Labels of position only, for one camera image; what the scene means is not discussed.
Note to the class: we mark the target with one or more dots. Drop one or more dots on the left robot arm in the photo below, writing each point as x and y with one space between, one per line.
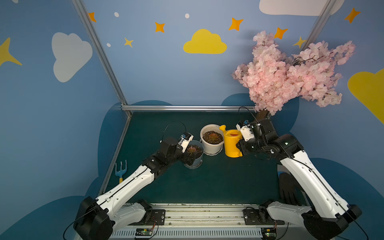
98 218

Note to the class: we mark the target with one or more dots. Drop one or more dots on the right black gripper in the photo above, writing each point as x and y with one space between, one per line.
244 147

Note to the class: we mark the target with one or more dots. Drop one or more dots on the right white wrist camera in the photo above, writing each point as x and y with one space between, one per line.
246 130

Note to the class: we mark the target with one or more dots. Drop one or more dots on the aluminium frame back rail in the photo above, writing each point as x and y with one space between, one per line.
163 108

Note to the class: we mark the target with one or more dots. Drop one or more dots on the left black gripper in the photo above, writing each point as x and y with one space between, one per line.
186 156

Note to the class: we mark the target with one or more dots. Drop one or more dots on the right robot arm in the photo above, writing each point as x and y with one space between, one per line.
329 215

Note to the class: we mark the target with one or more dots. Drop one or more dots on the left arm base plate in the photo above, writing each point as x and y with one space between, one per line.
151 217

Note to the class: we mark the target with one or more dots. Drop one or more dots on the white pot with succulent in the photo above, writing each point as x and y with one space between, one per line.
212 139

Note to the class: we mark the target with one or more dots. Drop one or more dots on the aluminium front rail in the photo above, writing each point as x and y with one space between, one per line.
206 221

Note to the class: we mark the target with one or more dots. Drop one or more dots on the green circuit board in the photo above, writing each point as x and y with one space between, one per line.
268 234
143 233

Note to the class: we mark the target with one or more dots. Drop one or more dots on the left green circuit board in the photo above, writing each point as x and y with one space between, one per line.
143 233

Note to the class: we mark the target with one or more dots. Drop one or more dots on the grey-blue pot with succulent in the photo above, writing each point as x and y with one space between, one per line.
197 155

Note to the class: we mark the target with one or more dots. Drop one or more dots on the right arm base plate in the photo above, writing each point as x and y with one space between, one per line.
254 217

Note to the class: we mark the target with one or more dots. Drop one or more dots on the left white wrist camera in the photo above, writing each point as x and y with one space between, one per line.
184 140

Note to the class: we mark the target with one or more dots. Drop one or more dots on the pink artificial blossom tree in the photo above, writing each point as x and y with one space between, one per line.
273 78

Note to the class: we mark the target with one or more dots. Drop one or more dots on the yellow plastic watering can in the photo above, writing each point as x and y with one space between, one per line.
231 138

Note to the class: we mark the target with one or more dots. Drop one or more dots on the right green circuit board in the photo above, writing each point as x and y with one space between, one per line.
268 234

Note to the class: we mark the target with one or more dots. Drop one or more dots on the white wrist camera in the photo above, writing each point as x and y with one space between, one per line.
246 130
184 140

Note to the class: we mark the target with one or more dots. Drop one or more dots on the blue garden hand fork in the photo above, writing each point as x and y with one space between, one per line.
123 169

